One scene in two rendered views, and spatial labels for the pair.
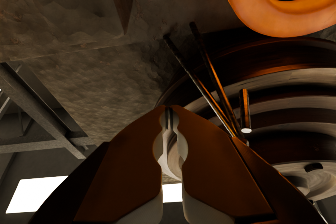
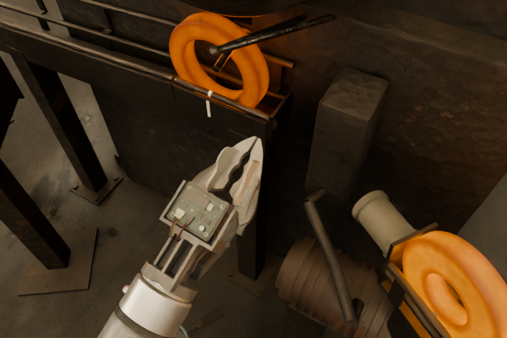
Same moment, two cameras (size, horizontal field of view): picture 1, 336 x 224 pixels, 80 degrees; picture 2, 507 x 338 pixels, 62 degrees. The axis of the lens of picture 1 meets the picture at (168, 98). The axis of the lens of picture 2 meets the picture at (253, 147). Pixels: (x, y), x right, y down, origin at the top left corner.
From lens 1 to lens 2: 0.61 m
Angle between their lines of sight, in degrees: 105
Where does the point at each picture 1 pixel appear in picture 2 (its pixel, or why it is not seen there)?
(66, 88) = not seen: outside the picture
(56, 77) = not seen: outside the picture
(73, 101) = not seen: outside the picture
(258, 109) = not seen: outside the picture
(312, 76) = not seen: outside the picture
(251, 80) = (230, 13)
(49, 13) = (354, 138)
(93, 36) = (338, 116)
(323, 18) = (197, 32)
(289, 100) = not seen: outside the picture
